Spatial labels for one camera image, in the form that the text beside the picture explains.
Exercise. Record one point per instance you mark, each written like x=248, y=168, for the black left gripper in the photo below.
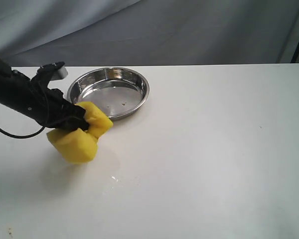
x=32, y=98

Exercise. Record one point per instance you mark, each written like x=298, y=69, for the yellow sponge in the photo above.
x=80, y=146

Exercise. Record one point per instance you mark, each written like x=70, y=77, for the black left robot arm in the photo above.
x=32, y=97

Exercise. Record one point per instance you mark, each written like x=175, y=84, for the round stainless steel pan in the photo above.
x=117, y=91

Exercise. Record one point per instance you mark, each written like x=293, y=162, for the grey backdrop cloth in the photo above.
x=148, y=32

